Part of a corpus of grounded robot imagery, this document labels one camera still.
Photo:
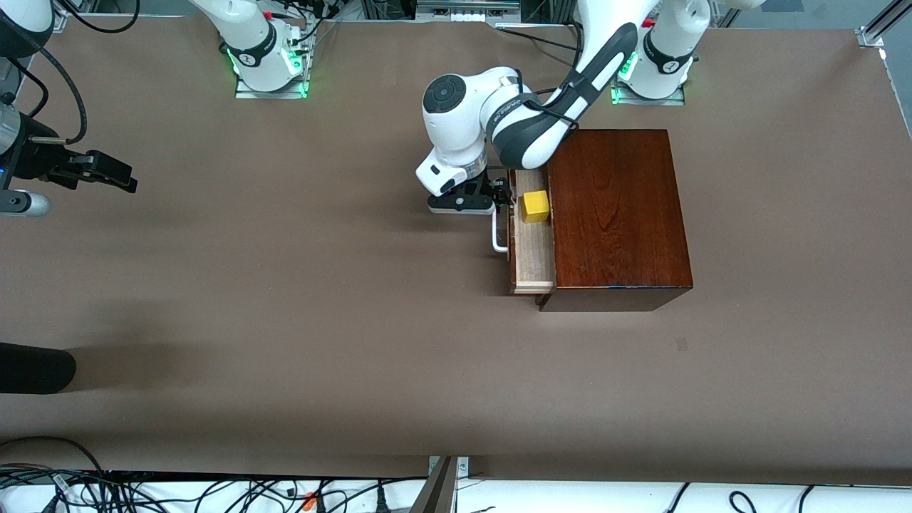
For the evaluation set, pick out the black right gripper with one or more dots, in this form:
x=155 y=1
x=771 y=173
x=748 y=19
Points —
x=37 y=158

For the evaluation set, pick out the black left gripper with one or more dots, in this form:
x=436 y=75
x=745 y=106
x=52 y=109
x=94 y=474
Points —
x=494 y=187

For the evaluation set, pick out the yellow block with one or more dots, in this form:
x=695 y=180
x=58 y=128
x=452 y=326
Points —
x=536 y=206

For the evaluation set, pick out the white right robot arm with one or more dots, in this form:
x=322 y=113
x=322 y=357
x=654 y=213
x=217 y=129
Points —
x=253 y=35

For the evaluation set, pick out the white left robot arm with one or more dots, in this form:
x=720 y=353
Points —
x=456 y=114

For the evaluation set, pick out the dark brown wooden cabinet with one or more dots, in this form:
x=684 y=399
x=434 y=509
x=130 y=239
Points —
x=620 y=221

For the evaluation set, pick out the white power strip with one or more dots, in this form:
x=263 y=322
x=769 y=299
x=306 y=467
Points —
x=467 y=14

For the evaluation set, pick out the black cylinder object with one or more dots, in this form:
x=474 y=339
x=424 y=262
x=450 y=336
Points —
x=35 y=367

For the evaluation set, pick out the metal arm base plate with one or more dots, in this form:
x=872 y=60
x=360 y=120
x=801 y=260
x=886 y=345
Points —
x=641 y=101
x=246 y=91

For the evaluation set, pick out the metal bracket with dark bar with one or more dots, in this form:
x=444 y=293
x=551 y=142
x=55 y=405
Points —
x=438 y=491

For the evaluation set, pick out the aluminium frame profile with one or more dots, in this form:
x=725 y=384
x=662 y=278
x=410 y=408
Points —
x=883 y=21

